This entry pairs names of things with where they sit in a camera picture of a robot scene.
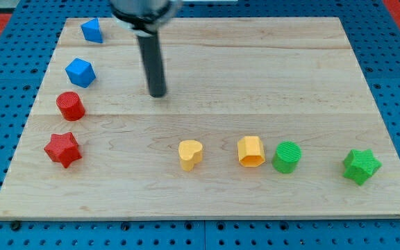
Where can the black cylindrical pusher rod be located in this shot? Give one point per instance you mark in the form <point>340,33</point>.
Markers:
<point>153,65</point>

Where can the yellow hexagon block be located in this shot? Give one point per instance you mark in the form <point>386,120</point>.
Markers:
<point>251,152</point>

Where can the blue triangular prism block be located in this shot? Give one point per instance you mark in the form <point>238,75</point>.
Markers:
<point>92,31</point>

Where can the blue cube block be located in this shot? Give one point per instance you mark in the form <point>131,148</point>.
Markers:
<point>80,72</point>

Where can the red cylinder block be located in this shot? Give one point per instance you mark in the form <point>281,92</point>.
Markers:
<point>70,106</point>

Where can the yellow heart block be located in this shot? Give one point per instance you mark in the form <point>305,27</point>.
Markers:
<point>190,153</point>

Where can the wooden board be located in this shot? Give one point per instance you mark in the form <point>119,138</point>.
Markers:
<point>282,79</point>

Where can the red star block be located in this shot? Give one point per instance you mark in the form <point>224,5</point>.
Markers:
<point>63,149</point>

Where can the green cylinder block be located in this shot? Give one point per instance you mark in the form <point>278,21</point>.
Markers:
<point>286,157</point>

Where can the green star block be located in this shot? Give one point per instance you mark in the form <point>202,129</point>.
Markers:
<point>360,165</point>

